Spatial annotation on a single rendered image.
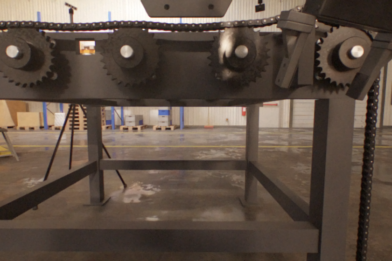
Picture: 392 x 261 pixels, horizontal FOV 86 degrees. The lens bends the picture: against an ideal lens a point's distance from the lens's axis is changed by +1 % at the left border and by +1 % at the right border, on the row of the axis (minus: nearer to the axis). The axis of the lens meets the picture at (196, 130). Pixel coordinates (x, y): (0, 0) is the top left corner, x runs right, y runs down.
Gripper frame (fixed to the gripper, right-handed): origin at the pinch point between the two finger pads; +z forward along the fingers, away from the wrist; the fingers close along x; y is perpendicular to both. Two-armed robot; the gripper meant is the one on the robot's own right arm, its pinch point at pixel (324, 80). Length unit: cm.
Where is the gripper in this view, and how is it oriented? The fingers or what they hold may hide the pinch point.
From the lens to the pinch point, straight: 40.5
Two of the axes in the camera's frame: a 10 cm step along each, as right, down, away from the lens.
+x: 9.8, 1.2, 1.4
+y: 0.7, 4.7, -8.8
